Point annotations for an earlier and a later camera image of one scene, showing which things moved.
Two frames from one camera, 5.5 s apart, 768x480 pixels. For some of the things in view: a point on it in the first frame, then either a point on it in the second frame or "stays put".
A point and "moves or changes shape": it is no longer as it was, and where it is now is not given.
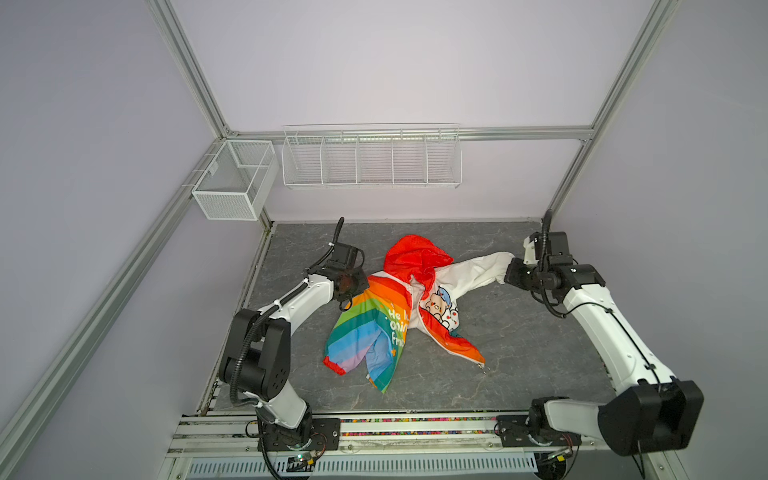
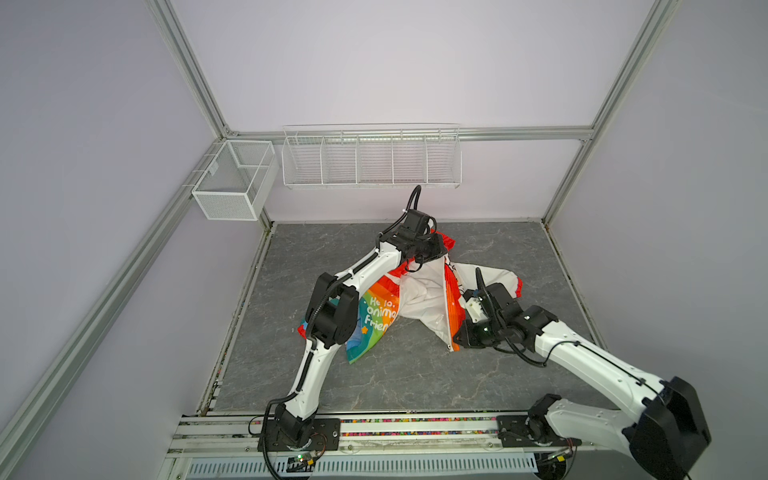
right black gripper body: (522, 276) → (483, 333)
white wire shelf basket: (372, 156) stays put
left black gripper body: (357, 283) → (428, 247)
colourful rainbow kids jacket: (369, 331) moves or changes shape
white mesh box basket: (241, 183) stays put
